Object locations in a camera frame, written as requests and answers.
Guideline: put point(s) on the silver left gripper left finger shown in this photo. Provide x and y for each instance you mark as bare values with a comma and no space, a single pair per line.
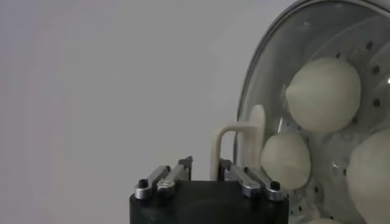
170,178

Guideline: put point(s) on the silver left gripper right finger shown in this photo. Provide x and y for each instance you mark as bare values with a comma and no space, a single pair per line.
250,182

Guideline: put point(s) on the stainless steel steamer basket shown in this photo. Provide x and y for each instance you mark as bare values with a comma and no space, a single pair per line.
368,86

